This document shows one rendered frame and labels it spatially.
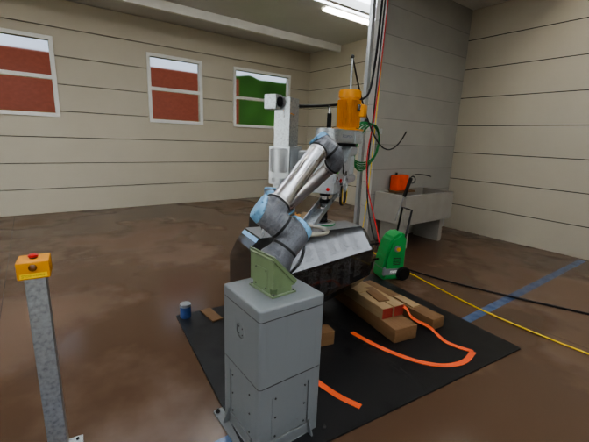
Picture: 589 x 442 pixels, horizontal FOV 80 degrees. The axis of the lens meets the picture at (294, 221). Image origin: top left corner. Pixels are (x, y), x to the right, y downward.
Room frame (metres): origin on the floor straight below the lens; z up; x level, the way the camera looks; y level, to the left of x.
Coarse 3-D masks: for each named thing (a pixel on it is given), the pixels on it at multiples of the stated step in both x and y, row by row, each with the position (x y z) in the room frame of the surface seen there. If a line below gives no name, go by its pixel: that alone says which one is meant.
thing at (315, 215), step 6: (318, 204) 3.23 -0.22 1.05; (330, 204) 3.22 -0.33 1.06; (312, 210) 3.08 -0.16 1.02; (318, 210) 3.12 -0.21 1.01; (324, 210) 3.05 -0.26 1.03; (306, 216) 2.94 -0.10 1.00; (312, 216) 3.02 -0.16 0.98; (318, 216) 2.92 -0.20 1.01; (306, 222) 2.92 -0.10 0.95; (312, 222) 2.91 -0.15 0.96; (318, 222) 2.91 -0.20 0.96
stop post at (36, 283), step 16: (48, 256) 1.51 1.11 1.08; (16, 272) 1.41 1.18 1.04; (32, 272) 1.43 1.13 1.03; (48, 272) 1.46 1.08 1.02; (32, 288) 1.45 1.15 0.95; (48, 288) 1.51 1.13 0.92; (32, 304) 1.44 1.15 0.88; (48, 304) 1.47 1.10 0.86; (32, 320) 1.44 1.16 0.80; (48, 320) 1.47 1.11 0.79; (32, 336) 1.43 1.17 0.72; (48, 336) 1.46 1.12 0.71; (48, 352) 1.46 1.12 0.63; (48, 368) 1.45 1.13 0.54; (48, 384) 1.45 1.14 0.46; (48, 400) 1.45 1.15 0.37; (48, 416) 1.44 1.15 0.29; (64, 416) 1.48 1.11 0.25; (48, 432) 1.44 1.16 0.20; (64, 432) 1.47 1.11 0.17
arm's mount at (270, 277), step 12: (252, 252) 1.78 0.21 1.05; (252, 264) 1.79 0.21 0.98; (264, 264) 1.71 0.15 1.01; (276, 264) 1.65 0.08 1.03; (252, 276) 1.79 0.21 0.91; (264, 276) 1.70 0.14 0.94; (276, 276) 1.66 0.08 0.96; (288, 276) 1.70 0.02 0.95; (264, 288) 1.70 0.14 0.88; (276, 288) 1.66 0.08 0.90; (288, 288) 1.71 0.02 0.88
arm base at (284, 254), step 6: (276, 240) 1.79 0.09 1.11; (270, 246) 1.76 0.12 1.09; (276, 246) 1.75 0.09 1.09; (282, 246) 1.75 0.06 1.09; (264, 252) 1.73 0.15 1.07; (270, 252) 1.72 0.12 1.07; (276, 252) 1.72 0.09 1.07; (282, 252) 1.73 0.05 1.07; (288, 252) 1.75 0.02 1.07; (276, 258) 1.70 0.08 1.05; (282, 258) 1.71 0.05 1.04; (288, 258) 1.73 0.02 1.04; (282, 264) 1.70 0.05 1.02; (288, 264) 1.72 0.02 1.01; (288, 270) 1.73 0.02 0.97
